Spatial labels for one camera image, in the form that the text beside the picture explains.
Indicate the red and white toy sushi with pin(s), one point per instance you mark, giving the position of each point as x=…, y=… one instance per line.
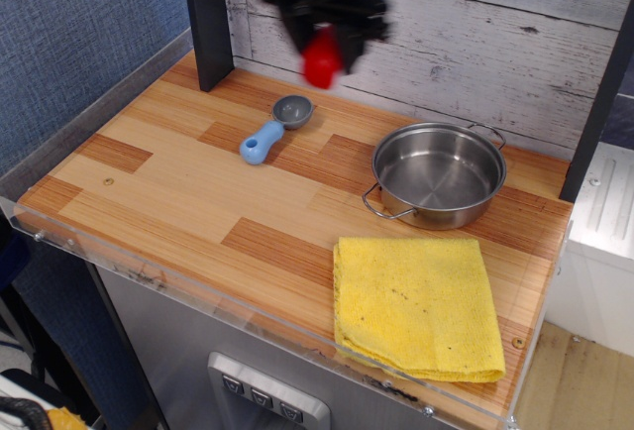
x=322, y=60

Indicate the stainless steel pot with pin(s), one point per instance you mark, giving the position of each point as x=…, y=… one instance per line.
x=436, y=176

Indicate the blue and grey toy scoop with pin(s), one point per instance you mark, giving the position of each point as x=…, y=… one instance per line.
x=288, y=113

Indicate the yellow folded cloth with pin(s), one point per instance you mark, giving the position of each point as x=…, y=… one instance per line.
x=422, y=307

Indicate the stainless steel toy fridge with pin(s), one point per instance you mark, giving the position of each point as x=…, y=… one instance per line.
x=173, y=340

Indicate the clear acrylic front guard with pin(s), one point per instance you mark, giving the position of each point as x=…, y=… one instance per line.
x=456, y=412

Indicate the silver dispenser button panel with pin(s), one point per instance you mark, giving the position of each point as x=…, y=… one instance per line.
x=250, y=399

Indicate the yellow and black object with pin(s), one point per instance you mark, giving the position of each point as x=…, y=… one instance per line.
x=23, y=413

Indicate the dark left vertical post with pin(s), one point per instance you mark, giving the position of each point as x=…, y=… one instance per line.
x=211, y=37

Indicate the dark vertical post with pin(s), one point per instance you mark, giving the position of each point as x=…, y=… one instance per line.
x=211, y=37
x=600, y=110

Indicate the dark right vertical post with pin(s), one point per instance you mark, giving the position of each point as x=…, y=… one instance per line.
x=600, y=110

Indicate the white aluminium frame block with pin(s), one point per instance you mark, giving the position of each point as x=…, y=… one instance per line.
x=592, y=291

